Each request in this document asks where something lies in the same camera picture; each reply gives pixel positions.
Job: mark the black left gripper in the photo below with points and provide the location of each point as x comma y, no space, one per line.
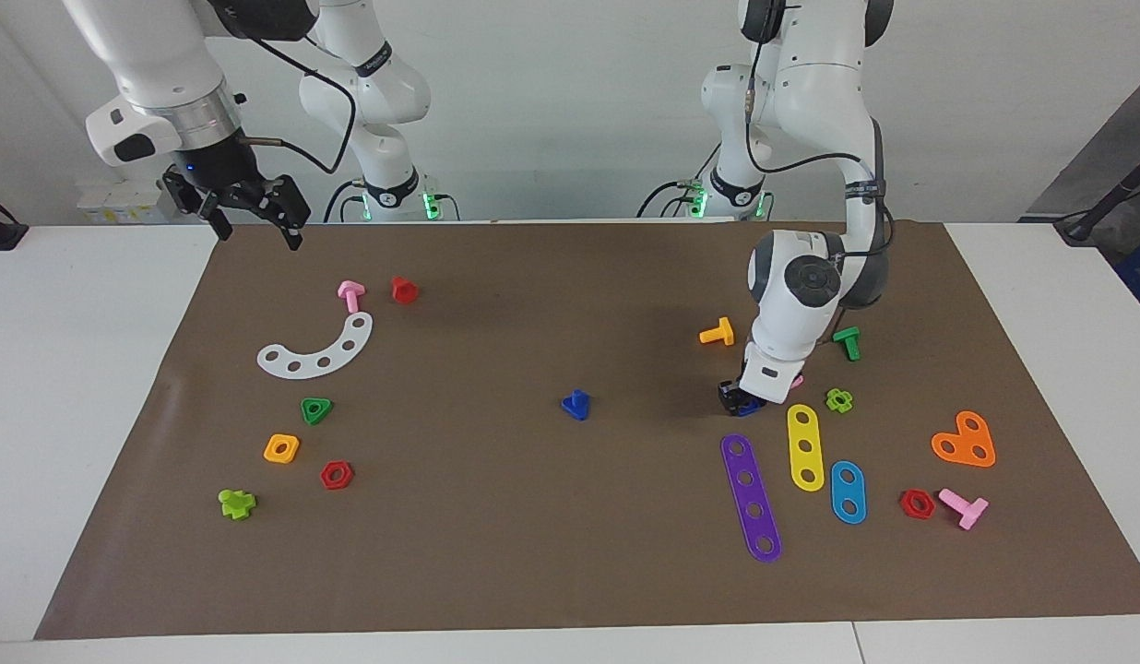
745,391

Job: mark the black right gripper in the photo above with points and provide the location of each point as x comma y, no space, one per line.
219,169

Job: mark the blue square toy nut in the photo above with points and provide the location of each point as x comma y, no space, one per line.
748,408

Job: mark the blue toy screw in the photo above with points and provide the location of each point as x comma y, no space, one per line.
576,408

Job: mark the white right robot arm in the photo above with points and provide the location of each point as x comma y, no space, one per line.
155,55

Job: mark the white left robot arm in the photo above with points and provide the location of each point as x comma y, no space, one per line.
810,101

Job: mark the orange toy screw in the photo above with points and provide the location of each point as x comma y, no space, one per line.
722,334

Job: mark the lime flower toy nut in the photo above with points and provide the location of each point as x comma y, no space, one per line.
832,395

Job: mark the pink toy screw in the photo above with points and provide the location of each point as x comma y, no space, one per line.
350,295
971,512

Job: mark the red toy screw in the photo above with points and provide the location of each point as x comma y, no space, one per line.
404,291

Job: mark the red hexagon toy nut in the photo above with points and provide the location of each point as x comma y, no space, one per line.
906,505
325,476

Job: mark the green triangle toy nut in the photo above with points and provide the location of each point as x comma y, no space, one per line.
310,418

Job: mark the orange square toy nut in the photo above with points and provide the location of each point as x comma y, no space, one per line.
269,456

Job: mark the lime green toy screw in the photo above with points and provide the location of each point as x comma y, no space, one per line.
236,504

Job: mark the purple four-hole strip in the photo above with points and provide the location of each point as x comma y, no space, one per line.
742,464

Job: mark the yellow three-hole strip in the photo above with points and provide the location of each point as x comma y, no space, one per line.
803,432

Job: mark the blue two-hole strip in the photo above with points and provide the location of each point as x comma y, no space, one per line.
848,492

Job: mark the white background box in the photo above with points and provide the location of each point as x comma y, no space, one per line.
109,207

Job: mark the white curved hole strip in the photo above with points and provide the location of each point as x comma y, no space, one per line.
309,366

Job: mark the orange heart hole plate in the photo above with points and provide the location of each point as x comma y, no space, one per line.
965,441

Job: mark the brown table mat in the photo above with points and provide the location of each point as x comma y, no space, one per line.
533,535

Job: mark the black stand pole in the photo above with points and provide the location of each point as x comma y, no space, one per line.
1110,198

